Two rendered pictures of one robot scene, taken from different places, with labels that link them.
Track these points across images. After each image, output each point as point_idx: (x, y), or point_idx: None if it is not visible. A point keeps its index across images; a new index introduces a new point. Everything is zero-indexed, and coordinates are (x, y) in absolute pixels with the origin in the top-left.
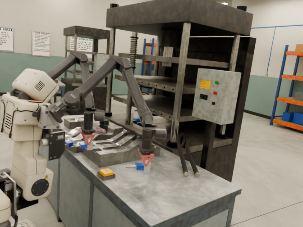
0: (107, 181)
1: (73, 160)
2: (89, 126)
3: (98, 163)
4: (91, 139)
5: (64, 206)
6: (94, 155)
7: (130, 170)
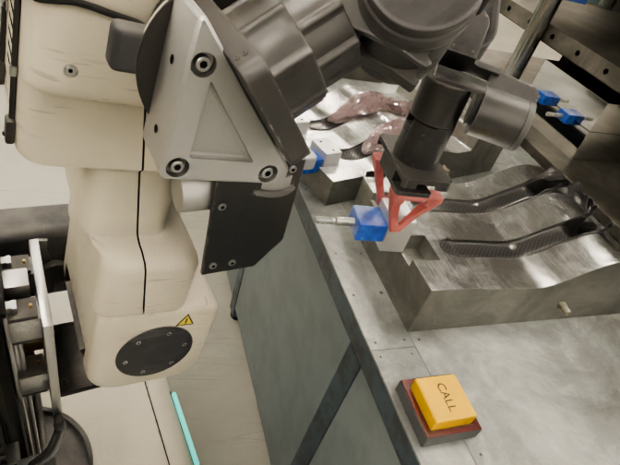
0: (440, 457)
1: (309, 232)
2: (426, 156)
3: (411, 314)
4: (413, 216)
5: (251, 304)
6: (396, 265)
7: (535, 394)
